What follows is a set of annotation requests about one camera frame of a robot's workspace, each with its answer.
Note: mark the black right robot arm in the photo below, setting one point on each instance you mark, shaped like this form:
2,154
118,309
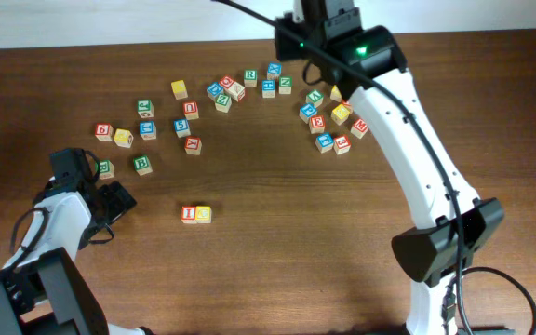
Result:
451,221

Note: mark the green B block right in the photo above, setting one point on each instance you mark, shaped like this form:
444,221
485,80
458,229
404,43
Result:
142,165

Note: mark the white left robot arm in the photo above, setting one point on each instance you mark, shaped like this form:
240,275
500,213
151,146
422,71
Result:
41,290

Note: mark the red M block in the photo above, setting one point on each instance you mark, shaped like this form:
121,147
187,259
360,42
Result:
359,128

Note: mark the green Z block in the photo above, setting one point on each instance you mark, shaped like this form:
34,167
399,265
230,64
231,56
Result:
223,103

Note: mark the green R block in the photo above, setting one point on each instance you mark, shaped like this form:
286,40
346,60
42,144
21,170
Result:
250,78

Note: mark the blue P block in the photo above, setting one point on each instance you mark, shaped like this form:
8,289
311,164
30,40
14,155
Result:
306,112

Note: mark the green V block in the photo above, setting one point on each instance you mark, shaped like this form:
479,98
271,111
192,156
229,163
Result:
315,97

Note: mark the green b block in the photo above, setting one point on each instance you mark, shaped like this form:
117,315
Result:
142,165
106,169

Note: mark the red U block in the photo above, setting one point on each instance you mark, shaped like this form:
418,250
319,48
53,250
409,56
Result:
191,110

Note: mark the blue T umbrella block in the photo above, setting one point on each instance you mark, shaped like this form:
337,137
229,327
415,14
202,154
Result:
324,142

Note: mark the blue 5 block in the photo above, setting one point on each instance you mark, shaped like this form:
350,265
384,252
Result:
182,128

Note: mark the green B block left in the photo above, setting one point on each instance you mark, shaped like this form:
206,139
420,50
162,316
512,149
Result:
106,169

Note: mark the blue X block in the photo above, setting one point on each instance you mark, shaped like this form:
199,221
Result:
274,70

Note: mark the blue D block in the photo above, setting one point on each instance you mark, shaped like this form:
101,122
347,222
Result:
214,90

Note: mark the red E block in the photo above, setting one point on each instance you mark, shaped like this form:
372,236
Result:
316,124

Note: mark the blue H block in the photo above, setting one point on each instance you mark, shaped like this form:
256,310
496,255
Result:
268,88

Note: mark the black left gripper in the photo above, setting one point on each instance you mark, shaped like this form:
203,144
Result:
118,202

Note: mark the red 6 I block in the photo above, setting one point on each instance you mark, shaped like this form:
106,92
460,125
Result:
104,132

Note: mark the red A block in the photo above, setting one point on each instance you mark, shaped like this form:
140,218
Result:
348,106

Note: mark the red 3 block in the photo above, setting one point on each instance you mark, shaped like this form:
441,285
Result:
342,144

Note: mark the yellow block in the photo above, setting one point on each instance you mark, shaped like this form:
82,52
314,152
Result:
123,138
340,114
203,214
179,89
335,94

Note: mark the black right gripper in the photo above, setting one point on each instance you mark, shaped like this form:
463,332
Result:
288,47

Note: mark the green J block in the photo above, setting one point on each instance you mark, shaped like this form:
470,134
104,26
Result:
145,108

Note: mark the blue I block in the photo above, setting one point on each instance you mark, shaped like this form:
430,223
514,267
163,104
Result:
148,130

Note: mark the red K block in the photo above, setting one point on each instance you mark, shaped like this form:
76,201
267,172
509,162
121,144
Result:
193,145

